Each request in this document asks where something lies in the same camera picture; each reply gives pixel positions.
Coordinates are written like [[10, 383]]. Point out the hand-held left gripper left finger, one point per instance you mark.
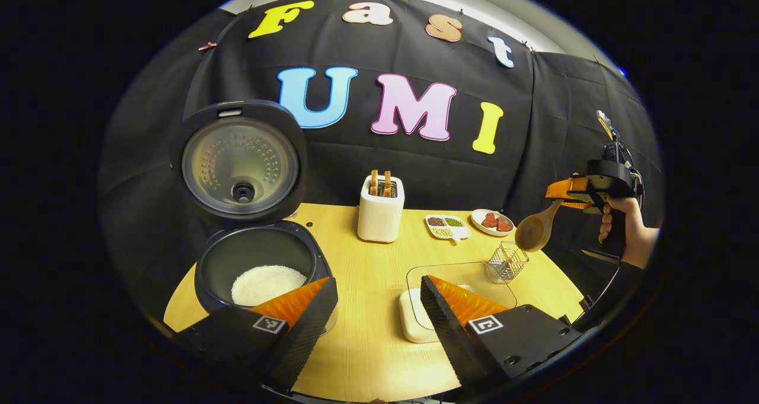
[[308, 339]]

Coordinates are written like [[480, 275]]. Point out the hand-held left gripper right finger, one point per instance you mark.
[[450, 339]]

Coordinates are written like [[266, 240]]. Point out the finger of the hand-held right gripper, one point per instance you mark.
[[578, 204], [569, 188]]

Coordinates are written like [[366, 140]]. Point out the wooden spoon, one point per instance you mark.
[[531, 232]]

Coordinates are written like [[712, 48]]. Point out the white rice heap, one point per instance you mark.
[[267, 285]]

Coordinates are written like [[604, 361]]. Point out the dark rice cooker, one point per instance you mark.
[[237, 166]]

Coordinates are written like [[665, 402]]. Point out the clear plastic container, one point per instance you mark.
[[406, 327]]

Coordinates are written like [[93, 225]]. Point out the red meat slice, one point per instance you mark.
[[504, 224], [490, 220]]

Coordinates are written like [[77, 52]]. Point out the white round plate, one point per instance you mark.
[[477, 223]]

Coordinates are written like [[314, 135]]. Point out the white divided dish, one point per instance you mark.
[[459, 233]]

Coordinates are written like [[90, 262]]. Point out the pale beans heap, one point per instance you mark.
[[441, 232]]

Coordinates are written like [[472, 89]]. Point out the green beans heap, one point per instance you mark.
[[454, 221]]

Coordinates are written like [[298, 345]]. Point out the brown beans heap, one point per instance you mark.
[[436, 221]]

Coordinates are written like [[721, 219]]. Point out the white toaster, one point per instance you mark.
[[379, 220]]

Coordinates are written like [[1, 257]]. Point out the toasted bread slice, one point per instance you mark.
[[387, 184], [374, 183]]

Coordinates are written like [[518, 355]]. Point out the black backdrop cloth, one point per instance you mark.
[[356, 155]]

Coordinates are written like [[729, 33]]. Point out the red cloth clip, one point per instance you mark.
[[207, 46]]

